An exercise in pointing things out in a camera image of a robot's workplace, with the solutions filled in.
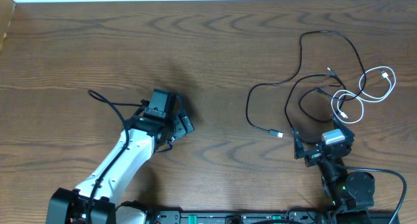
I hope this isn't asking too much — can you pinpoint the left camera black cable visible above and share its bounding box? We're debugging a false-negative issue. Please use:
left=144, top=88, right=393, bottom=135
left=85, top=89, right=147, bottom=224

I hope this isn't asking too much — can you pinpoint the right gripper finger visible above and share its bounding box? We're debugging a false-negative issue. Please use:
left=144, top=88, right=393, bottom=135
left=331, top=115, right=354, bottom=139
left=293, top=128, right=306, bottom=160

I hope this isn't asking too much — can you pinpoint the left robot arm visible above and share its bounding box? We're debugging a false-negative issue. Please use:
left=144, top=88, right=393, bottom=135
left=46, top=89, right=194, bottom=223

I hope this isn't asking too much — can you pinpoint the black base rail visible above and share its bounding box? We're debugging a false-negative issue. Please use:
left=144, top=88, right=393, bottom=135
left=145, top=208, right=392, bottom=224

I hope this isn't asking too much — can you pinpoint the black USB cable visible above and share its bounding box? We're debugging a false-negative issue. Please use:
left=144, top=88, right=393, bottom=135
left=245, top=30, right=367, bottom=139
left=284, top=66, right=348, bottom=144

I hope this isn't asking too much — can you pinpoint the camera black cable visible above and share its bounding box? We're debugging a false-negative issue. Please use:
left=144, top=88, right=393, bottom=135
left=85, top=89, right=147, bottom=224
left=338, top=165, right=408, bottom=224

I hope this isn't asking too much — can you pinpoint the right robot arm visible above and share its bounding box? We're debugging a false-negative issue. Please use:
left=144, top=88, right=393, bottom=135
left=293, top=115, right=375, bottom=223

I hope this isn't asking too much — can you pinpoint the right camera black cable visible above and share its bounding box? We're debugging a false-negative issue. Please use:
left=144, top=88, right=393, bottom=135
left=338, top=165, right=408, bottom=224

